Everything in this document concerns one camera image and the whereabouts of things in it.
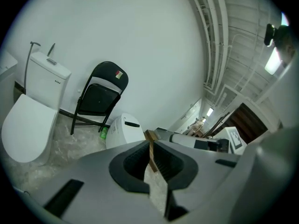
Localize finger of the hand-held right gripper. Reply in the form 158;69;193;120
168;133;196;148

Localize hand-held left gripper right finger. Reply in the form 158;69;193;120
154;140;241;224

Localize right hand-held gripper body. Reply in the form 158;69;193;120
194;126;248;154

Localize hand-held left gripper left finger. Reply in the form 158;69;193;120
30;140;168;224

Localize black folding chair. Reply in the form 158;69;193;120
70;61;129;136

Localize dark wooden door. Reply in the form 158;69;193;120
230;102;269;144

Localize wooden steps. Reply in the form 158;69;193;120
144;129;157;173

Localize white oval smart toilet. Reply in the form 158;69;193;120
105;112;146;150

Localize white toilet with tank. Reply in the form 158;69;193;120
1;51;72;167

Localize person's head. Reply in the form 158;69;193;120
274;26;296;66

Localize white ceiling pipes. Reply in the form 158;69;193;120
191;0;231;95

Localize black pole stand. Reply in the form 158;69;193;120
24;41;42;95

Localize black flat bar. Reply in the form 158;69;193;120
46;42;56;57

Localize black head camera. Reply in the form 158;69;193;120
263;23;278;47

